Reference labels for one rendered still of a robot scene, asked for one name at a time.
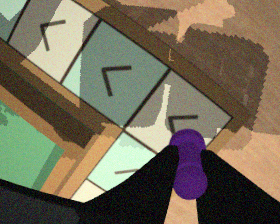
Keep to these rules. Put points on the purple pawn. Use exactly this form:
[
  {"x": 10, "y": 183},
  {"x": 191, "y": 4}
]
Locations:
[{"x": 190, "y": 180}]

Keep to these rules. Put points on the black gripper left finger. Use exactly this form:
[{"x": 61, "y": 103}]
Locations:
[{"x": 142, "y": 198}]

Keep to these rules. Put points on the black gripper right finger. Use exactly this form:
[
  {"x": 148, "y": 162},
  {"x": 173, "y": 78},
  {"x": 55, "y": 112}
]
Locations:
[{"x": 231, "y": 198}]

